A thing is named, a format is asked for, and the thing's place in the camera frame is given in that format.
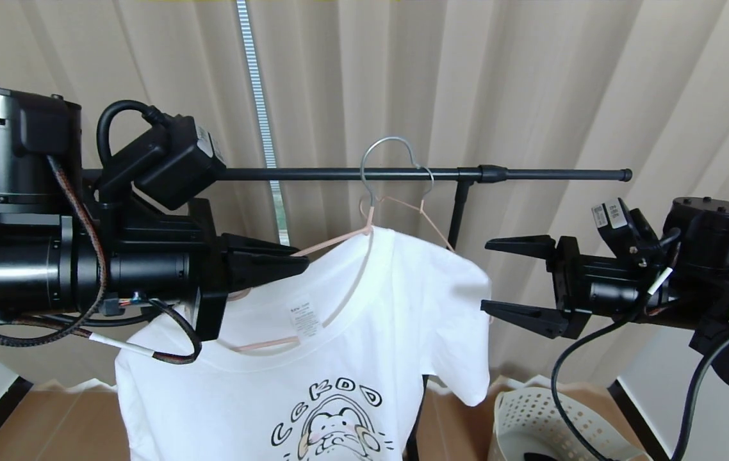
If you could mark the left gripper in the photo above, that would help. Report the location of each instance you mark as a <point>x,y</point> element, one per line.
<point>159,269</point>

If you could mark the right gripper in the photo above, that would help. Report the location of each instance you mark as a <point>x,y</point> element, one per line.
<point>601,285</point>

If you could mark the pink clothes hanger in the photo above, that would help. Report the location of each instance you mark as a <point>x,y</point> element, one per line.
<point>431,182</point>
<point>369,216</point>

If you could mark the white garment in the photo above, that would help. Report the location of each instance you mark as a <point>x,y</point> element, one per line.
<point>403,307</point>

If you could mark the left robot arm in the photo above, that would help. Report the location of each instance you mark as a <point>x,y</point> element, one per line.
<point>6,147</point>

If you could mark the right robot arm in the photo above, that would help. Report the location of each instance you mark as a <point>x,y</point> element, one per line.
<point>710,237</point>

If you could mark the black clothes rack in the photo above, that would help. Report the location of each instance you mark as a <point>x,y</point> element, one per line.
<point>339,173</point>

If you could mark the white laundry basket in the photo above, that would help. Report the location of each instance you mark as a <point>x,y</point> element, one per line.
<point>531,416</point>

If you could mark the beige curtain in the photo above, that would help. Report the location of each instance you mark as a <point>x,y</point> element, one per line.
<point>531,83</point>

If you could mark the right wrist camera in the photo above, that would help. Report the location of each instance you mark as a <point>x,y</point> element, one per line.
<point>621,221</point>

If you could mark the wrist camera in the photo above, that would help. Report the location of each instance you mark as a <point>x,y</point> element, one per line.
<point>621,221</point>
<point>172,160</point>

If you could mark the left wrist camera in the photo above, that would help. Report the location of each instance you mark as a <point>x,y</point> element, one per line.
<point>172,160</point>

